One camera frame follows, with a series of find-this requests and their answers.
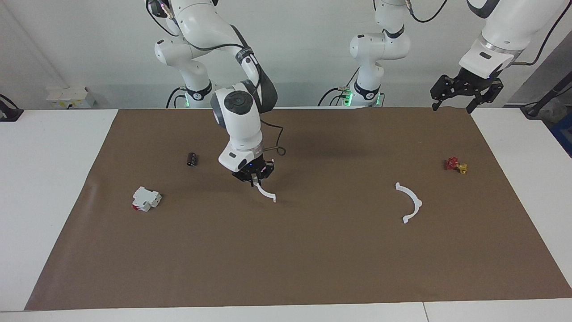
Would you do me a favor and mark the brown table mat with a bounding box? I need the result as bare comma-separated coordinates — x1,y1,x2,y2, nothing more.
25,107,572,311

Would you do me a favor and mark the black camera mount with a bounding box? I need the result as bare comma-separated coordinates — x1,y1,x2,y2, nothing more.
0,94,24,122
521,72,572,119

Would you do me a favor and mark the red and yellow valve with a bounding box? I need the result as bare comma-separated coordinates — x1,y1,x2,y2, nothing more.
445,157,468,174

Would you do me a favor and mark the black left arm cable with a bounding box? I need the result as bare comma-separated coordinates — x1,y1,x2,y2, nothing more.
404,0,570,66

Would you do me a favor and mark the white circuit breaker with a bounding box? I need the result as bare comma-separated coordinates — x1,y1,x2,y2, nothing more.
132,186,162,212

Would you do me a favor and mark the blue box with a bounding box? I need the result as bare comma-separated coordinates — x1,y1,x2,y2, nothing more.
551,112,572,158

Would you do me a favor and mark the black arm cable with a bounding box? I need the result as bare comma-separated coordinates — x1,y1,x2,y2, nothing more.
147,0,286,157
404,0,570,66

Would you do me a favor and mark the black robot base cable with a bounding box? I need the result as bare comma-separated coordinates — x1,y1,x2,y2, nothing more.
318,67,359,107
166,86,187,109

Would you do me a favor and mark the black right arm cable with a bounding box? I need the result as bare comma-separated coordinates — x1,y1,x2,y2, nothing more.
147,0,286,157

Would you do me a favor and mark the white half-ring pipe clamp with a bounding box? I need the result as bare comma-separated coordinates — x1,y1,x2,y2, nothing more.
395,182,423,224
255,178,277,203

